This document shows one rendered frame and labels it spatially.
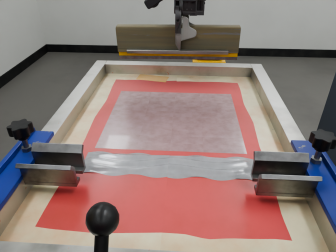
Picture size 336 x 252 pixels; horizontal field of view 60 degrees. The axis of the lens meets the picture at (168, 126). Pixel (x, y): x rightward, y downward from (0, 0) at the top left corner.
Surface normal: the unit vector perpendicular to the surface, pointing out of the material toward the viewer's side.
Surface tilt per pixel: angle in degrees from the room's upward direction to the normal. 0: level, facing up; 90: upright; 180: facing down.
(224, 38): 90
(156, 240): 0
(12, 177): 0
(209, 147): 0
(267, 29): 90
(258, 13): 90
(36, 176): 90
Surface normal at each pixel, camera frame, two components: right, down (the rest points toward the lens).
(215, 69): -0.07, 0.53
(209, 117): 0.00, -0.85
